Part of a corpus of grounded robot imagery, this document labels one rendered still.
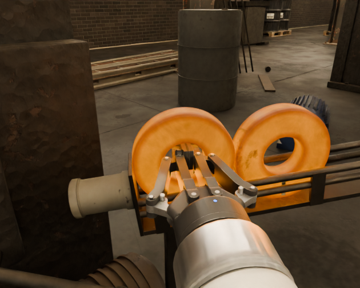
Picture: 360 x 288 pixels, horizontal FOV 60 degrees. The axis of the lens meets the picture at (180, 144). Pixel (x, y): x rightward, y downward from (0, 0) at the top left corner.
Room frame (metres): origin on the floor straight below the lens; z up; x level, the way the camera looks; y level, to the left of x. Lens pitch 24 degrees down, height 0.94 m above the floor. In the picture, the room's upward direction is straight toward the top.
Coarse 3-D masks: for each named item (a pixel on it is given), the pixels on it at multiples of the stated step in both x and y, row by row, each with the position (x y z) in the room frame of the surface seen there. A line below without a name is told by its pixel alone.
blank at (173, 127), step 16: (176, 112) 0.41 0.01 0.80; (192, 112) 0.41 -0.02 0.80; (144, 128) 0.41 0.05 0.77; (160, 128) 0.40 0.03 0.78; (176, 128) 0.40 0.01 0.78; (192, 128) 0.40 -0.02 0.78; (208, 128) 0.41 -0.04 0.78; (224, 128) 0.41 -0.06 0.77; (144, 144) 0.39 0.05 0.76; (160, 144) 0.40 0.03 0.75; (176, 144) 0.40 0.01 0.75; (208, 144) 0.41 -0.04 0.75; (224, 144) 0.41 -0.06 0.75; (144, 160) 0.40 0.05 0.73; (160, 160) 0.40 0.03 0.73; (224, 160) 0.41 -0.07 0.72; (144, 176) 0.40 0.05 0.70; (176, 176) 0.42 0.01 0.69; (192, 176) 0.42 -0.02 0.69; (176, 192) 0.40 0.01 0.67
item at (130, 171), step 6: (132, 168) 0.39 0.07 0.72; (132, 174) 0.38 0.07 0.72; (132, 180) 0.37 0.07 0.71; (132, 186) 0.37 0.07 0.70; (132, 192) 0.37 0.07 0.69; (138, 192) 0.43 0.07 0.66; (138, 198) 0.40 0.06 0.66; (138, 210) 0.37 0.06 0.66; (138, 216) 0.37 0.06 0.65; (138, 222) 0.37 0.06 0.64
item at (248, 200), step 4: (240, 188) 0.30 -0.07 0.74; (236, 192) 0.30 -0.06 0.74; (240, 192) 0.30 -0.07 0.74; (240, 196) 0.30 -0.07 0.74; (244, 196) 0.30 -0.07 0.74; (248, 196) 0.30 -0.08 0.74; (256, 196) 0.30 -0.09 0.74; (244, 200) 0.29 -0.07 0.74; (248, 200) 0.29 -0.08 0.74; (252, 200) 0.29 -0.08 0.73; (256, 200) 0.30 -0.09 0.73; (248, 204) 0.29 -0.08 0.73
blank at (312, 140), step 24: (264, 120) 0.42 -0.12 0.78; (288, 120) 0.43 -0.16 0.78; (312, 120) 0.43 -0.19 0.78; (240, 144) 0.42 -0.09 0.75; (264, 144) 0.42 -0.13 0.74; (312, 144) 0.43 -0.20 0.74; (240, 168) 0.42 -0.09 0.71; (264, 168) 0.42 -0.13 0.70; (288, 168) 0.44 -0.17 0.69; (312, 168) 0.43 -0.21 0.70; (288, 192) 0.43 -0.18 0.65
